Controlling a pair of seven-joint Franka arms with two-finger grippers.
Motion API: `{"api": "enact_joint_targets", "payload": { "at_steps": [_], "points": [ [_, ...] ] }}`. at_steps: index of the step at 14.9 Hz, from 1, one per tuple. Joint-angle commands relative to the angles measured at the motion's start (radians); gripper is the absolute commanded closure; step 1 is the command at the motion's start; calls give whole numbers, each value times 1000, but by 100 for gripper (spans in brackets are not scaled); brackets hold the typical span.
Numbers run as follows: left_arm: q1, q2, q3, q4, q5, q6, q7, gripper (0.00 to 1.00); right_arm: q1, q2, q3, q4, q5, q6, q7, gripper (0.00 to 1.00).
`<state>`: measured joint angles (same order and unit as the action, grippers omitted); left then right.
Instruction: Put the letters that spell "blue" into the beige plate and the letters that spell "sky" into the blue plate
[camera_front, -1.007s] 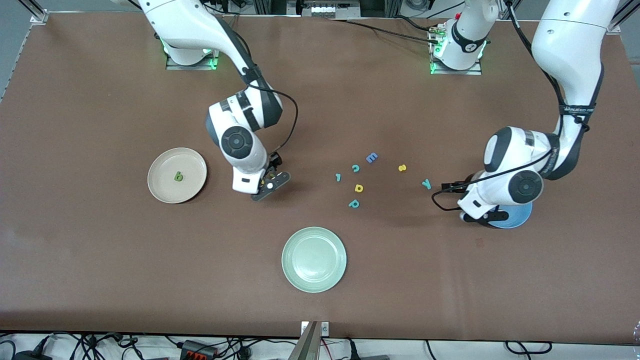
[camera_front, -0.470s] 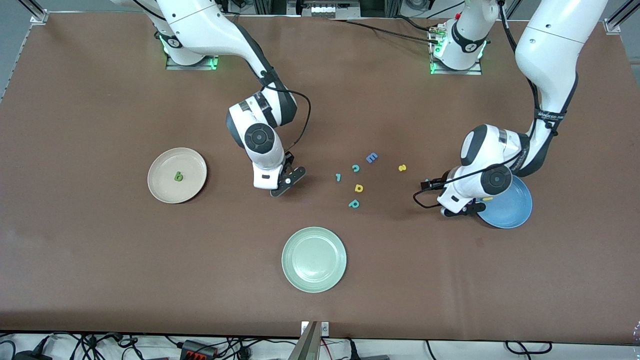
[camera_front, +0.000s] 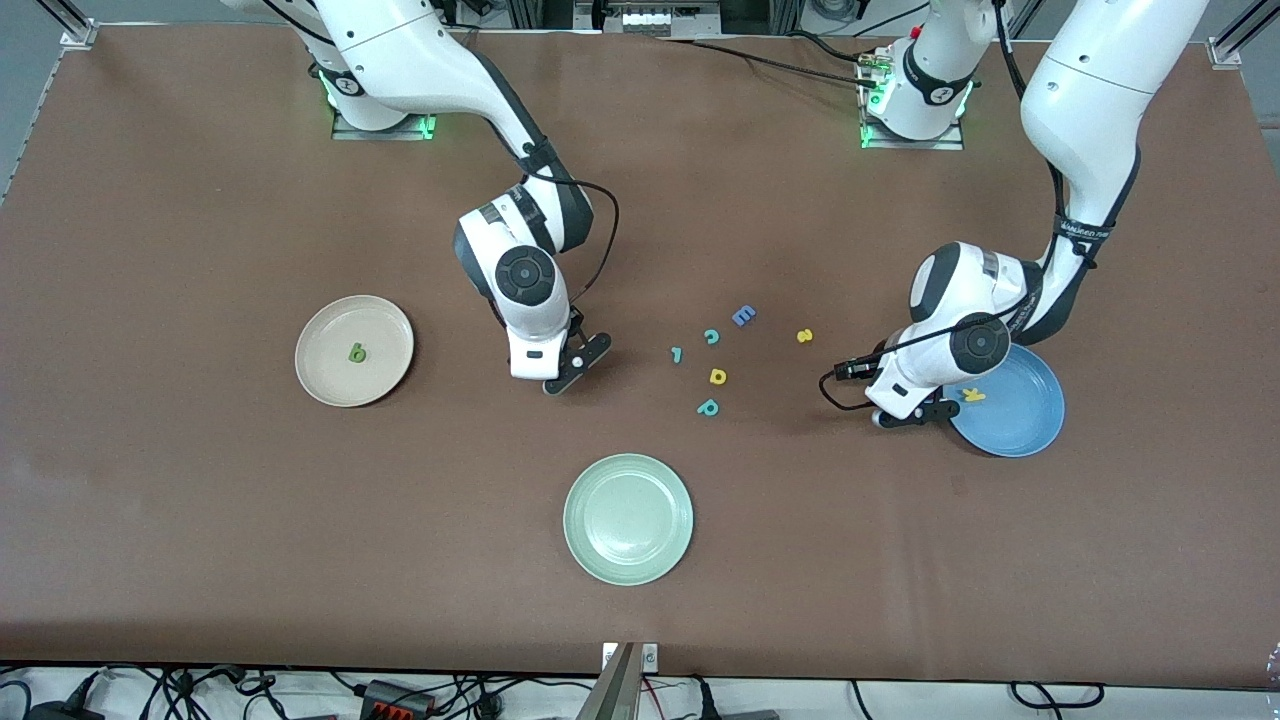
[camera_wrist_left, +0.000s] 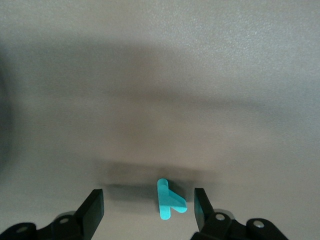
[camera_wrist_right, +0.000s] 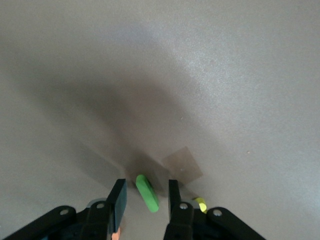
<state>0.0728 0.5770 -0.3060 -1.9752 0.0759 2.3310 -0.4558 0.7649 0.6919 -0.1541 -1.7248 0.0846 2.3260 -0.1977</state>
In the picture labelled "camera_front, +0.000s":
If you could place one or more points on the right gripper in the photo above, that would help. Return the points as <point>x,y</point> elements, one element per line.
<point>575,323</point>

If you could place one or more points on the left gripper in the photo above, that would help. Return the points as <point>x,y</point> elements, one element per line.
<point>937,394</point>

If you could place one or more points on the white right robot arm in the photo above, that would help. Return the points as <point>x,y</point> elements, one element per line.
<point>400,50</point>

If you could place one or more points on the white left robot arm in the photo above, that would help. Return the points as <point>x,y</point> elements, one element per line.
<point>1090,90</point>

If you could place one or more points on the blue plate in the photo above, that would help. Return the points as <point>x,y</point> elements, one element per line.
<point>1020,415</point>

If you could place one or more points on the blue letter m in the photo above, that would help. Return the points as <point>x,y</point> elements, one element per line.
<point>743,316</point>

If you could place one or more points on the beige brown plate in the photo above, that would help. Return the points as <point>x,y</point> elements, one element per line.
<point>354,380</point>

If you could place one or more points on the teal letter d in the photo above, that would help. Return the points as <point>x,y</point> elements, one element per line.
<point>708,407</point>

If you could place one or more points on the pale green plate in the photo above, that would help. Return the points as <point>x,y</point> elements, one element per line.
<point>628,519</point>

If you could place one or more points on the silver device box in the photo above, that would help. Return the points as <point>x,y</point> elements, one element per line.
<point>650,18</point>

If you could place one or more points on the black plug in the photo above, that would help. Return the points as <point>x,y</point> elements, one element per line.
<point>705,700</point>

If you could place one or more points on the black orange power strip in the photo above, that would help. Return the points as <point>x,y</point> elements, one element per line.
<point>395,700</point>

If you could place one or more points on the brown table cover sheet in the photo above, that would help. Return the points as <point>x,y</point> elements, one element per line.
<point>200,550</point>

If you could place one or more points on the aluminium corner profile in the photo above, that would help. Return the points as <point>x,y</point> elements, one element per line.
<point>72,25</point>
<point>1240,35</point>

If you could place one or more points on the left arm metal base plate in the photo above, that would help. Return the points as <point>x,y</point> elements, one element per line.
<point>915,144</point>

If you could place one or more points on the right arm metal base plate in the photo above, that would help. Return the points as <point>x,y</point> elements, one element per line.
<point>385,134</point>

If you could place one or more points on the small metal bracket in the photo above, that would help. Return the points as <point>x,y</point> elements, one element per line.
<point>650,657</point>

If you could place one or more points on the aluminium camera post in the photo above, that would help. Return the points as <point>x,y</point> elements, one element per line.
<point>615,690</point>

